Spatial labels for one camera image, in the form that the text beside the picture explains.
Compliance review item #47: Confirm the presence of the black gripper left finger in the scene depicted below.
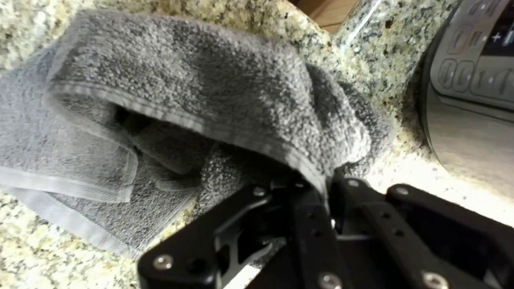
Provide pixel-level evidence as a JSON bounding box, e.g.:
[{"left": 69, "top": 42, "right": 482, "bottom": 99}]
[{"left": 135, "top": 178, "right": 350, "bottom": 289}]

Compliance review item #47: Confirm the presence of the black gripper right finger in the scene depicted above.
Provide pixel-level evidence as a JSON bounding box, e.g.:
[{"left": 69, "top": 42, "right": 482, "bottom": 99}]
[{"left": 328, "top": 175, "right": 514, "bottom": 289}]

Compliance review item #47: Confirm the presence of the grey towel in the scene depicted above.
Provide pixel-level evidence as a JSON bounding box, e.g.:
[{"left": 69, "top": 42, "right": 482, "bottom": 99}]
[{"left": 0, "top": 6, "right": 397, "bottom": 260}]

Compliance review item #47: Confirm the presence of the steel pressure cooker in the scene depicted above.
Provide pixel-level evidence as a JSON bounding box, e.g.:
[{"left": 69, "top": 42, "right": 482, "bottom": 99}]
[{"left": 418, "top": 0, "right": 514, "bottom": 200}]

